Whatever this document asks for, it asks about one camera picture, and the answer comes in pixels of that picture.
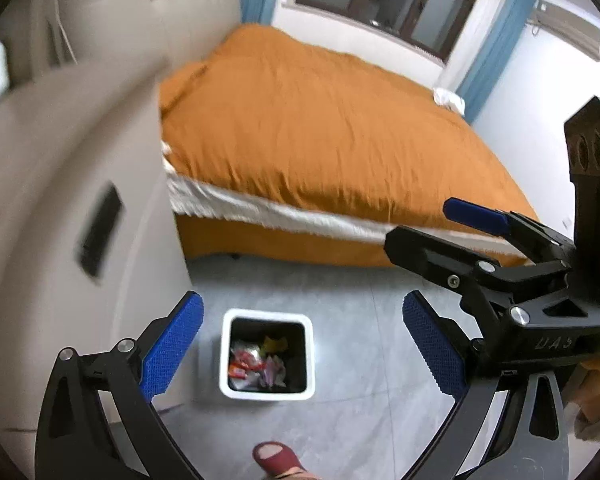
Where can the white pillow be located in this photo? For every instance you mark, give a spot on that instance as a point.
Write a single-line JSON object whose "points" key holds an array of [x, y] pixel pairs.
{"points": [[450, 100]]}

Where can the bed with orange cover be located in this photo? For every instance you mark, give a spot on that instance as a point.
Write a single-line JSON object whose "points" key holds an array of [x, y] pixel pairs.
{"points": [[330, 125]]}

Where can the red snack wrapper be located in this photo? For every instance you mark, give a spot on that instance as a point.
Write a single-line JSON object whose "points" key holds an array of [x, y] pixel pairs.
{"points": [[242, 360]]}

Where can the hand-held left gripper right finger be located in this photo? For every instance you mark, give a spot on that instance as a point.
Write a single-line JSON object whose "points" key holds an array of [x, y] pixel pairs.
{"points": [[432, 350]]}

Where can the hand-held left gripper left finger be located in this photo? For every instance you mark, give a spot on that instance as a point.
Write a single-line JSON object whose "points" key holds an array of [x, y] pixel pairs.
{"points": [[175, 345]]}

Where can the red slipper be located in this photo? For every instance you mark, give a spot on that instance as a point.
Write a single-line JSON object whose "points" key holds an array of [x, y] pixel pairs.
{"points": [[277, 455]]}

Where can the orange snack packet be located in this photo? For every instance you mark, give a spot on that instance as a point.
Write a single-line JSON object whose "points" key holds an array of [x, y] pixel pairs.
{"points": [[274, 345]]}

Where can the pink wrapper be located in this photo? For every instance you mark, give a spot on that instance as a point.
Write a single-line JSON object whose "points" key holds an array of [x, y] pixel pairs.
{"points": [[272, 372]]}

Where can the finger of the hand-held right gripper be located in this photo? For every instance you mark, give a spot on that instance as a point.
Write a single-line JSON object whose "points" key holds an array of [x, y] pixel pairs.
{"points": [[430, 255], [475, 212]]}

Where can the white air conditioner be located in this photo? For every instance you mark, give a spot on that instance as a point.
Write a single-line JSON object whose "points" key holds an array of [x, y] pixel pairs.
{"points": [[570, 30]]}

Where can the white fringed bed sheet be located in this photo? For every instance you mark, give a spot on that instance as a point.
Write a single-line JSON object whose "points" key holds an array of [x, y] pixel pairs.
{"points": [[260, 210]]}

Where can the white square waste bin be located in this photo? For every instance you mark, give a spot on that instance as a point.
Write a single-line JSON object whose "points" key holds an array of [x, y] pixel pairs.
{"points": [[292, 345]]}

